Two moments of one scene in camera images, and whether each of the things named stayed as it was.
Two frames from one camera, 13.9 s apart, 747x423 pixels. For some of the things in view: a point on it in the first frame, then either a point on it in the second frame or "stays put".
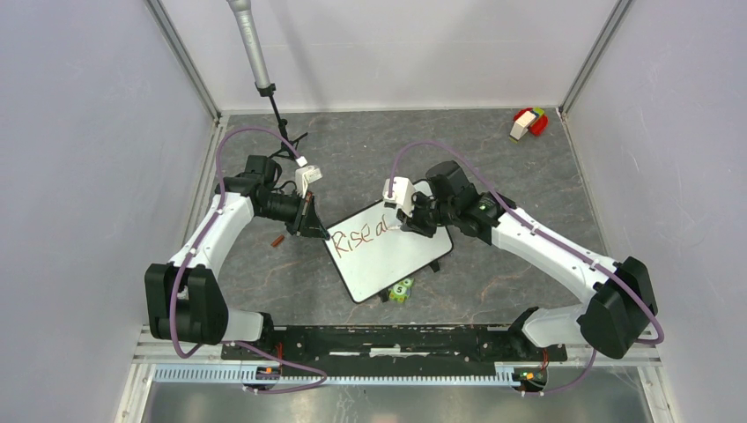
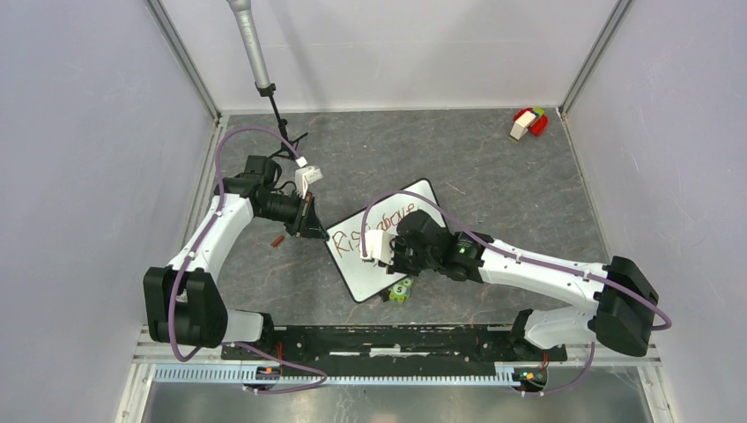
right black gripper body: (428, 213) -> (407, 261)
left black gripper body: (284, 209) stays put
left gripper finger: (310, 223) stays put
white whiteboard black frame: (370, 249) stays put
